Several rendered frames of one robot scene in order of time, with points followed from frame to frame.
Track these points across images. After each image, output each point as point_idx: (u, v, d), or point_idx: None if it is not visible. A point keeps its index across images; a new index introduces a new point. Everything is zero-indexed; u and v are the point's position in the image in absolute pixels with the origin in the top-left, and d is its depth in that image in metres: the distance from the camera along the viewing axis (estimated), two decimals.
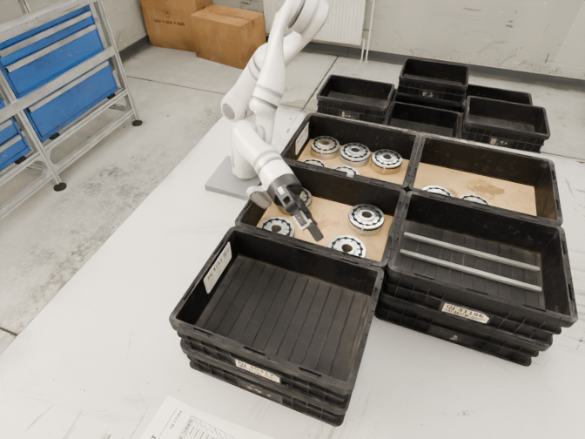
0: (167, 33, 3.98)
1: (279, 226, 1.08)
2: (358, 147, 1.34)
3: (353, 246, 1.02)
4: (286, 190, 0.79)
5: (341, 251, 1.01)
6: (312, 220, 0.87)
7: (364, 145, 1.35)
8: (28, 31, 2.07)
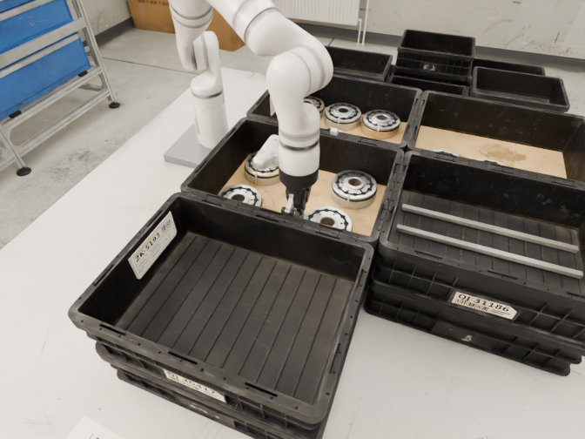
0: (151, 14, 3.75)
1: (242, 197, 0.85)
2: (346, 107, 1.10)
3: (335, 219, 0.79)
4: (294, 217, 0.73)
5: None
6: (303, 205, 0.78)
7: (353, 105, 1.12)
8: None
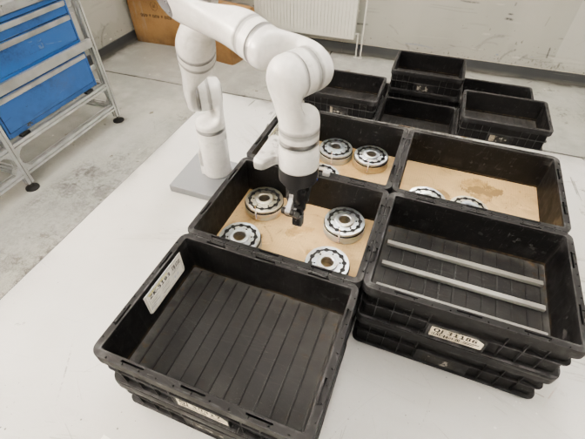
0: (154, 27, 3.84)
1: (243, 233, 0.94)
2: (339, 143, 1.19)
3: (334, 259, 0.87)
4: (294, 217, 0.73)
5: (320, 266, 0.86)
6: (303, 205, 0.78)
7: (346, 141, 1.21)
8: None
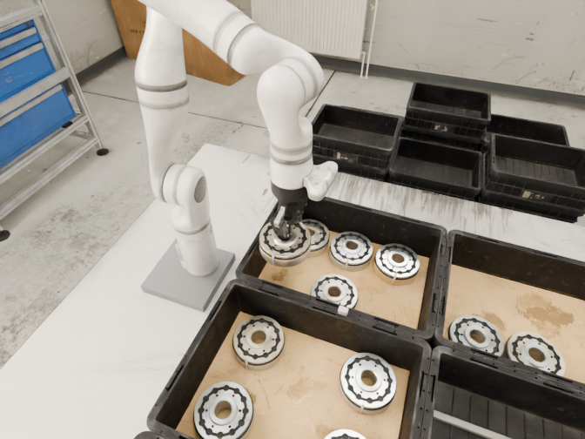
0: None
1: (228, 403, 0.68)
2: (355, 240, 0.93)
3: None
4: None
5: None
6: None
7: (364, 237, 0.95)
8: None
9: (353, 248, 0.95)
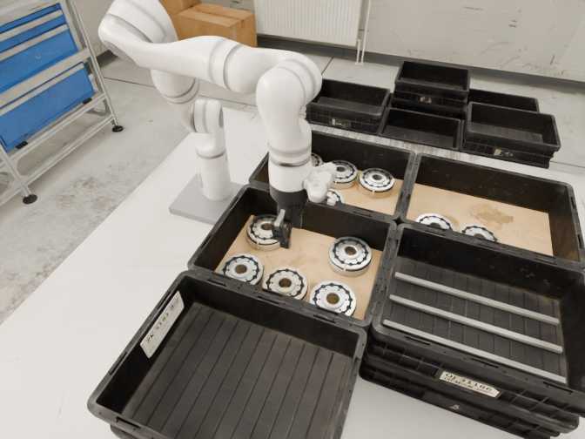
0: None
1: (245, 266, 0.90)
2: (343, 165, 1.16)
3: (340, 295, 0.83)
4: None
5: (326, 303, 0.82)
6: None
7: (350, 164, 1.17)
8: None
9: (342, 172, 1.17)
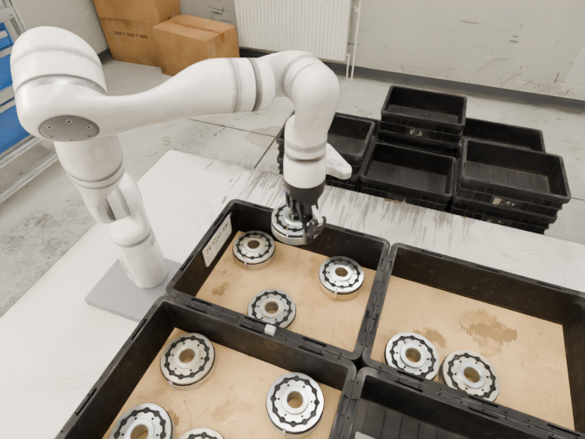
0: (129, 46, 3.55)
1: (147, 427, 0.65)
2: None
3: None
4: None
5: None
6: (303, 225, 0.74)
7: None
8: None
9: None
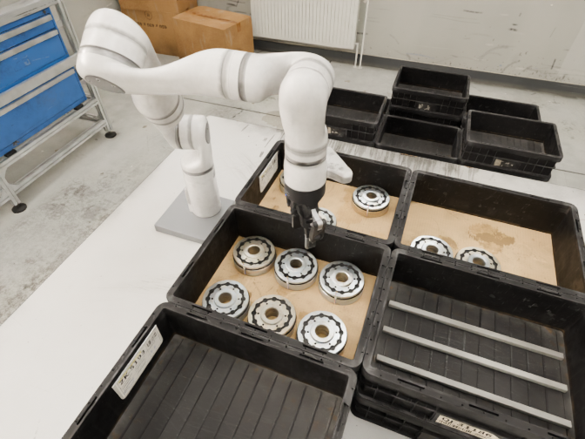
0: (149, 36, 3.75)
1: (229, 294, 0.85)
2: (300, 258, 0.91)
3: (330, 327, 0.78)
4: None
5: (314, 336, 0.77)
6: (305, 230, 0.74)
7: (310, 254, 0.92)
8: None
9: (299, 266, 0.93)
